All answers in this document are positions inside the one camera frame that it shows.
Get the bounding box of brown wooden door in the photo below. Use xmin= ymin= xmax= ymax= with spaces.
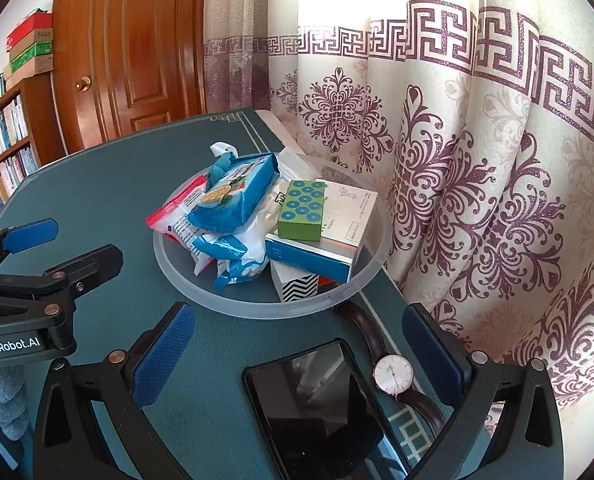
xmin=52 ymin=0 xmax=208 ymax=153

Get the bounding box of white cotton swab bag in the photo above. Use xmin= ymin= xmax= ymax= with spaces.
xmin=192 ymin=152 xmax=328 ymax=291

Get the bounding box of blue and white carton box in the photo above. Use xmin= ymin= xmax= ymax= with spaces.
xmin=264 ymin=177 xmax=379 ymax=283

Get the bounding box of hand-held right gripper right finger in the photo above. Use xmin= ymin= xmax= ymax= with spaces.
xmin=402 ymin=302 xmax=565 ymax=480

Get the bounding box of clear plastic bowl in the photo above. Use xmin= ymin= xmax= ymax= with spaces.
xmin=152 ymin=152 xmax=393 ymax=320

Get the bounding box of black smartphone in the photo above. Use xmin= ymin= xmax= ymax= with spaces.
xmin=241 ymin=339 xmax=412 ymax=480

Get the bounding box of cardboard storage box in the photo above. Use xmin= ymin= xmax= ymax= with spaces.
xmin=3 ymin=55 xmax=54 ymax=91

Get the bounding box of blue noodle packet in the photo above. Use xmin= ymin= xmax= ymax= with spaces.
xmin=186 ymin=154 xmax=278 ymax=233

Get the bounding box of red and white snack packet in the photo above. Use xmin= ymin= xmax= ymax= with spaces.
xmin=146 ymin=180 xmax=213 ymax=253

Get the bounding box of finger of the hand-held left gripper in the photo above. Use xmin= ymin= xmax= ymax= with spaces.
xmin=0 ymin=218 xmax=59 ymax=276
xmin=0 ymin=244 xmax=124 ymax=328

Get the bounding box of green box with blue dots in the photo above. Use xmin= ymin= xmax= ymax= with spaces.
xmin=277 ymin=179 xmax=328 ymax=242

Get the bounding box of white curtain with purple pattern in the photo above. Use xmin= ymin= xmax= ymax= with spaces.
xmin=202 ymin=0 xmax=594 ymax=480

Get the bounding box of person's left hand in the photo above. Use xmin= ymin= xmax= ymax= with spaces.
xmin=0 ymin=359 xmax=30 ymax=442

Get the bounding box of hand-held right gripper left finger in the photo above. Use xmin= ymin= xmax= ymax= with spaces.
xmin=33 ymin=301 xmax=196 ymax=480

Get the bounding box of red storage box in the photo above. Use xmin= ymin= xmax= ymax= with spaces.
xmin=6 ymin=12 xmax=54 ymax=51

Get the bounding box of green storage box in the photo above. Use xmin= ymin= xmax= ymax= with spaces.
xmin=10 ymin=42 xmax=54 ymax=73

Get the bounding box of wristwatch with brown strap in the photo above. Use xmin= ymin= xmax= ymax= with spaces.
xmin=336 ymin=302 xmax=448 ymax=441

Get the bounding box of wooden bookshelf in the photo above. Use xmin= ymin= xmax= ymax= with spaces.
xmin=0 ymin=72 xmax=68 ymax=231

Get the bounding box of white cube with zigzag side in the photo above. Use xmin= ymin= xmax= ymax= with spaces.
xmin=269 ymin=260 xmax=320 ymax=303

